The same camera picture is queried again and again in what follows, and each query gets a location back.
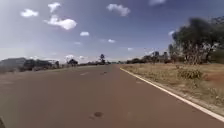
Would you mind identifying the white painted edge line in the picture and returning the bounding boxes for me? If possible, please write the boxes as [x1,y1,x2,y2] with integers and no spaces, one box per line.
[119,67,224,123]

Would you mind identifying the grey asphalt road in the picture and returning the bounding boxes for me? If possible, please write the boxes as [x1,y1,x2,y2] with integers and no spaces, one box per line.
[0,64,224,128]

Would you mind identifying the group of dark trees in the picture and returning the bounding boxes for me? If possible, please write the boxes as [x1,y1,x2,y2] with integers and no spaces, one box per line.
[167,16,224,65]

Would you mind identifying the lone distant tree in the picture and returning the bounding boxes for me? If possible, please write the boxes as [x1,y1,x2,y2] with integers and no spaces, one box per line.
[98,53,107,66]

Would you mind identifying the row of distant trees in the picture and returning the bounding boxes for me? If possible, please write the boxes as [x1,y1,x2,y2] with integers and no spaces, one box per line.
[18,58,101,72]

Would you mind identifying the low dry bush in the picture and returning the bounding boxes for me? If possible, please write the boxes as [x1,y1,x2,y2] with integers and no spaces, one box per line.
[177,68,204,80]

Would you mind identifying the dry grass verge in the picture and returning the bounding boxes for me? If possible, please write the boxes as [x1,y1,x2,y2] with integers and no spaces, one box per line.
[120,62,224,118]

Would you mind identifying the distant low bushes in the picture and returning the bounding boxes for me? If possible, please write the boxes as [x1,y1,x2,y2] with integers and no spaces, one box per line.
[125,50,172,65]

